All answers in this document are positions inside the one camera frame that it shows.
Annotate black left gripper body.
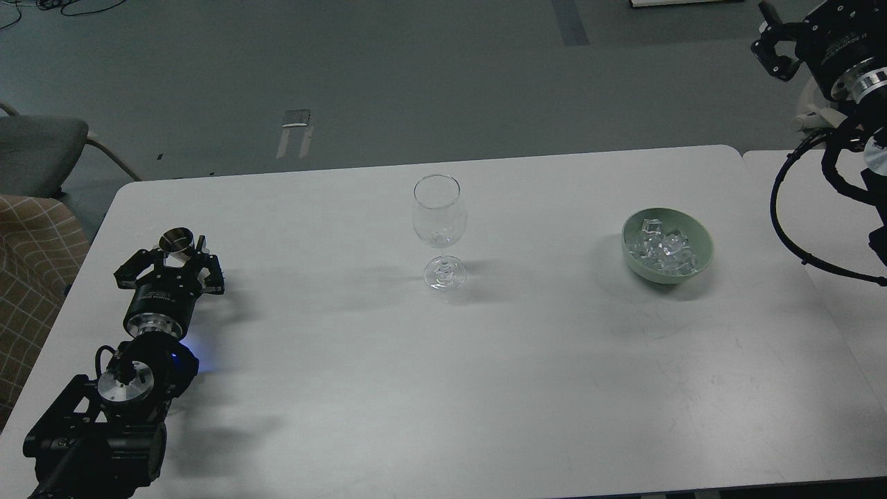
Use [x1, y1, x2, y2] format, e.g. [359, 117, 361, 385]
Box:
[123, 262, 225, 340]

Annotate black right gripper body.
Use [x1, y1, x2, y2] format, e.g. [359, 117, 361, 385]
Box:
[795, 1, 886, 103]

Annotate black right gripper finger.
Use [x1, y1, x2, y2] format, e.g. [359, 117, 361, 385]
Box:
[751, 1, 805, 82]

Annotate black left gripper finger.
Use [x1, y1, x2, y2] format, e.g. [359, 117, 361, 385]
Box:
[114, 247, 167, 290]
[187, 236, 224, 285]

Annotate steel cocktail jigger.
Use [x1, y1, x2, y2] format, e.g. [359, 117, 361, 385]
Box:
[158, 227, 196, 264]

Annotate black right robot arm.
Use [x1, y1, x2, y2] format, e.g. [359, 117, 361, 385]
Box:
[750, 1, 886, 286]

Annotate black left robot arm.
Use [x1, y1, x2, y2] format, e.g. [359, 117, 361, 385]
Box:
[22, 227, 225, 498]

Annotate clear ice cubes pile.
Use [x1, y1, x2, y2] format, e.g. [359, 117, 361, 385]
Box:
[626, 218, 699, 276]

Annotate clear wine glass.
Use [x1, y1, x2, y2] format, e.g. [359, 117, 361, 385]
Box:
[412, 174, 468, 292]

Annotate white office chair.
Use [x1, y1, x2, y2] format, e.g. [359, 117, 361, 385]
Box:
[790, 77, 847, 134]

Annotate beige checkered cushion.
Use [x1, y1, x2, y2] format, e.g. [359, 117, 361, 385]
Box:
[1, 195, 91, 427]

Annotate grey chair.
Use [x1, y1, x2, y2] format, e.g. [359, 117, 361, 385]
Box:
[1, 101, 143, 198]

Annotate green bowl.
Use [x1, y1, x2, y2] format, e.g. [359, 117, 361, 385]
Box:
[620, 207, 714, 285]

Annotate black floor cables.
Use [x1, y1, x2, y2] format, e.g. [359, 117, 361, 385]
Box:
[0, 0, 129, 30]

